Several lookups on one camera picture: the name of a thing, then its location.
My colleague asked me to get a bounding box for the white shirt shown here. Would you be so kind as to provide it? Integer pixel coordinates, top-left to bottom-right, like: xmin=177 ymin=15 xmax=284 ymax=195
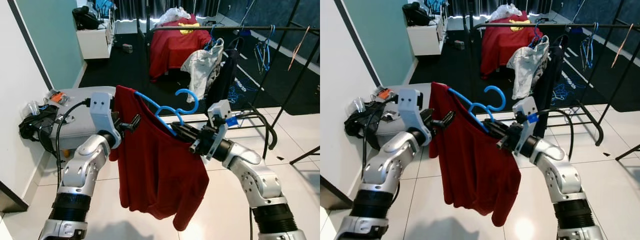
xmin=506 ymin=35 xmax=550 ymax=100
xmin=180 ymin=38 xmax=225 ymax=101

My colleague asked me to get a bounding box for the pink plastic hanger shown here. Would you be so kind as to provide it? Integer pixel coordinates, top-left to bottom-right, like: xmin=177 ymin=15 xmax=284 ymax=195
xmin=611 ymin=23 xmax=635 ymax=69
xmin=287 ymin=26 xmax=311 ymax=71

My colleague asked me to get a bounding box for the red draped cloth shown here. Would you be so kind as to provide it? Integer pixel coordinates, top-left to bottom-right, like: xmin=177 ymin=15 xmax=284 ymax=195
xmin=149 ymin=15 xmax=214 ymax=82
xmin=480 ymin=12 xmax=544 ymax=79

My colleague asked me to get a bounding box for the red shirt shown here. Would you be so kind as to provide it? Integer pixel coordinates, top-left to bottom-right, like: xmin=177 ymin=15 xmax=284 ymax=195
xmin=428 ymin=82 xmax=522 ymax=228
xmin=109 ymin=85 xmax=211 ymax=232

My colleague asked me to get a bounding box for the pale blue plastic hanger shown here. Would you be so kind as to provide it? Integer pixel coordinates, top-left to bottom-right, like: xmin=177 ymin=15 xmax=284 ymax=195
xmin=227 ymin=82 xmax=252 ymax=104
xmin=549 ymin=82 xmax=574 ymax=101

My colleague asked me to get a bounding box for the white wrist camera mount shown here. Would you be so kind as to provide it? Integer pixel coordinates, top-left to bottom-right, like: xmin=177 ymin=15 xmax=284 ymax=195
xmin=205 ymin=99 xmax=239 ymax=162
xmin=397 ymin=89 xmax=432 ymax=146
xmin=512 ymin=96 xmax=540 ymax=157
xmin=89 ymin=91 xmax=123 ymax=149

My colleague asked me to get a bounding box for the navy shirt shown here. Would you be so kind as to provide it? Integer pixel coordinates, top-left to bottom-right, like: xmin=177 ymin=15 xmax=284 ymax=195
xmin=532 ymin=32 xmax=569 ymax=139
xmin=205 ymin=36 xmax=247 ymax=110

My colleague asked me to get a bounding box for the white cabinet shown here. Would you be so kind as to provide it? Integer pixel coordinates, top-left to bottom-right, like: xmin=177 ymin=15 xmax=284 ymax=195
xmin=76 ymin=20 xmax=117 ymax=60
xmin=406 ymin=17 xmax=448 ymax=56

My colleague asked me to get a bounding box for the black metal clothes rack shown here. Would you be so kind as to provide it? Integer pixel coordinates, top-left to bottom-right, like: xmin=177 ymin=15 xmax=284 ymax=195
xmin=144 ymin=0 xmax=321 ymax=166
xmin=467 ymin=0 xmax=640 ymax=147

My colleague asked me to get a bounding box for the blue bag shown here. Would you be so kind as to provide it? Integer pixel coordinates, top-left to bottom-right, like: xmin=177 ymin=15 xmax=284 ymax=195
xmin=427 ymin=0 xmax=448 ymax=15
xmin=95 ymin=0 xmax=117 ymax=19

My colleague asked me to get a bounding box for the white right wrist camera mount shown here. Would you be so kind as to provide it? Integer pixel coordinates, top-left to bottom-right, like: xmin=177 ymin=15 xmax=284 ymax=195
xmin=205 ymin=99 xmax=239 ymax=162
xmin=512 ymin=96 xmax=540 ymax=157

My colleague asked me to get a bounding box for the dark pleated curtain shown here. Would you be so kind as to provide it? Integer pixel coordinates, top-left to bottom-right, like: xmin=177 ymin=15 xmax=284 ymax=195
xmin=115 ymin=0 xmax=222 ymax=21
xmin=447 ymin=0 xmax=552 ymax=18

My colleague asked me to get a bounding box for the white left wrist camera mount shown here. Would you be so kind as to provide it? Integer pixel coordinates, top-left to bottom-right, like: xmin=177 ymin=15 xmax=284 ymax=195
xmin=397 ymin=89 xmax=432 ymax=146
xmin=89 ymin=91 xmax=123 ymax=149

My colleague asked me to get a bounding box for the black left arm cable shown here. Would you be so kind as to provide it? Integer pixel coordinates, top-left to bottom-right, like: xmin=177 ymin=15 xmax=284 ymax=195
xmin=53 ymin=98 xmax=92 ymax=191
xmin=362 ymin=97 xmax=401 ymax=177

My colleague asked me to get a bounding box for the white plastic bag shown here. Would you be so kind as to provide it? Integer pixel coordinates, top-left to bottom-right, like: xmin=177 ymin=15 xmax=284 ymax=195
xmin=489 ymin=4 xmax=524 ymax=22
xmin=157 ymin=7 xmax=192 ymax=26

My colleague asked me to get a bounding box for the black bag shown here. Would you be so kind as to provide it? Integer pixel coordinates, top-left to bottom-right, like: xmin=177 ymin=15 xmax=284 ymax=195
xmin=72 ymin=5 xmax=101 ymax=31
xmin=402 ymin=2 xmax=432 ymax=27
xmin=19 ymin=104 xmax=64 ymax=157
xmin=345 ymin=102 xmax=397 ymax=140

